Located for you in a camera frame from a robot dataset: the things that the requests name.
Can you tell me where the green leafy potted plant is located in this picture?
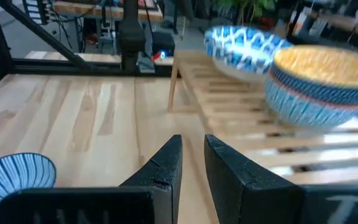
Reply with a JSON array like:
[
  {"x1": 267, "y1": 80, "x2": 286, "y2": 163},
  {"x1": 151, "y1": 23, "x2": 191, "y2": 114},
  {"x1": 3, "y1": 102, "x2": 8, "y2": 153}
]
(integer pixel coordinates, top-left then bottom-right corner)
[{"x1": 211, "y1": 0, "x2": 278, "y2": 27}]

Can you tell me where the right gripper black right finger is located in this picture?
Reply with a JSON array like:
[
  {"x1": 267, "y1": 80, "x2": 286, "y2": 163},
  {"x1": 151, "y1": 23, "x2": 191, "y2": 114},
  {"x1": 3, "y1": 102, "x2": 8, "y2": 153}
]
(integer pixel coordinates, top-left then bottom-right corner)
[{"x1": 204, "y1": 134, "x2": 306, "y2": 224}]

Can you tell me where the blue bowl with yellow inside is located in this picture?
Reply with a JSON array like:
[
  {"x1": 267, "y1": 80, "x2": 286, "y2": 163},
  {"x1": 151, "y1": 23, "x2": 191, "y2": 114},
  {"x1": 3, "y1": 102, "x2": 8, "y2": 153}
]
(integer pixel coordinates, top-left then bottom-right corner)
[{"x1": 268, "y1": 45, "x2": 358, "y2": 106}]

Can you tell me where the blue patterned white paper bowl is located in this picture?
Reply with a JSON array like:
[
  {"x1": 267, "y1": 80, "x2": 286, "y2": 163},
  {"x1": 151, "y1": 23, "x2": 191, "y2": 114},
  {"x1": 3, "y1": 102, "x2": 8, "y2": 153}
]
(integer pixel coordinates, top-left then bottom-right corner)
[
  {"x1": 212, "y1": 57, "x2": 269, "y2": 82},
  {"x1": 203, "y1": 25, "x2": 293, "y2": 77}
]

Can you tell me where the wooden slatted shelf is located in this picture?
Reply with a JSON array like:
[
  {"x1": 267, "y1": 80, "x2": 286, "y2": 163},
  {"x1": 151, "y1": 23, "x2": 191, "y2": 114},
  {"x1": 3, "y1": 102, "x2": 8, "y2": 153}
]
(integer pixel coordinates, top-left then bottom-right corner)
[{"x1": 167, "y1": 49, "x2": 358, "y2": 186}]

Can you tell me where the black table frame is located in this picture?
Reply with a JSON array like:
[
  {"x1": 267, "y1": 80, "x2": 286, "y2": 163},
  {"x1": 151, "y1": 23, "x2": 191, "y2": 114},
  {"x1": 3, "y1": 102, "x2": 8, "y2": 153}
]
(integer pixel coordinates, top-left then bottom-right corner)
[{"x1": 0, "y1": 0, "x2": 175, "y2": 77}]

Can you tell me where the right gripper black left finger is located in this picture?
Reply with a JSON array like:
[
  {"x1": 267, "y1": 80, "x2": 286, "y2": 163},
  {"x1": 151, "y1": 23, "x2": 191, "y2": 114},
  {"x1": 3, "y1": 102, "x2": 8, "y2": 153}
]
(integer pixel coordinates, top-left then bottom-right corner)
[{"x1": 119, "y1": 134, "x2": 183, "y2": 224}]

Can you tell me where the red zigzag bowl striped inside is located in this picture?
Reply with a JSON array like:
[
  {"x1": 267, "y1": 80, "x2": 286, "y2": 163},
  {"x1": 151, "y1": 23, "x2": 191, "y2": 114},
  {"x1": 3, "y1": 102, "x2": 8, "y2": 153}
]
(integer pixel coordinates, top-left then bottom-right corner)
[{"x1": 0, "y1": 152, "x2": 57, "y2": 224}]

